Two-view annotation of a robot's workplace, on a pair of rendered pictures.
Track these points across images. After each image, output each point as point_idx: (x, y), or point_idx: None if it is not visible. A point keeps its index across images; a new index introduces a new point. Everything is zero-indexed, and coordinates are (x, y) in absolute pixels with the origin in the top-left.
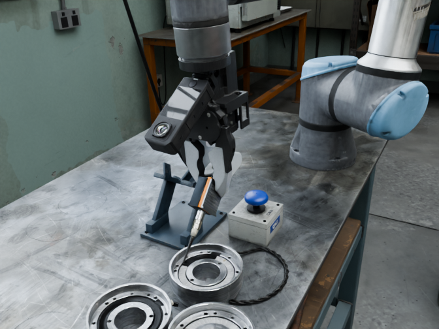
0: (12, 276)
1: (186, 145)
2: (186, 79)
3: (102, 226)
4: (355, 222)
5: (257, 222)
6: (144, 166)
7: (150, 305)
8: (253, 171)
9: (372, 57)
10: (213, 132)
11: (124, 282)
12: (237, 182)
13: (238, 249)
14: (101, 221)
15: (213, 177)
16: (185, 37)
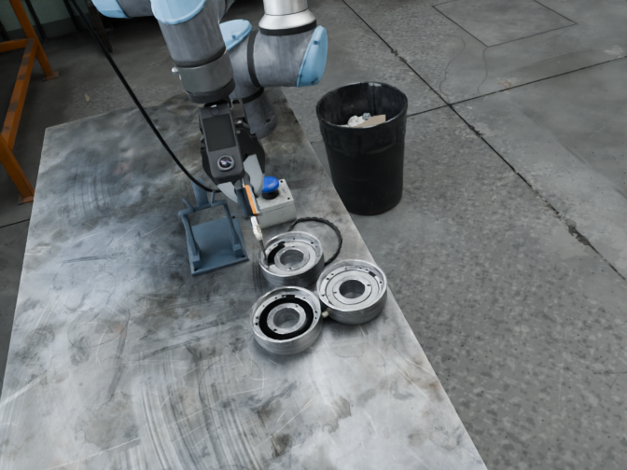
0: (132, 377)
1: None
2: (203, 109)
3: (146, 293)
4: None
5: (284, 202)
6: (96, 225)
7: (286, 301)
8: None
9: (277, 19)
10: (245, 145)
11: (232, 311)
12: (208, 186)
13: (281, 232)
14: (138, 290)
15: (243, 185)
16: (204, 73)
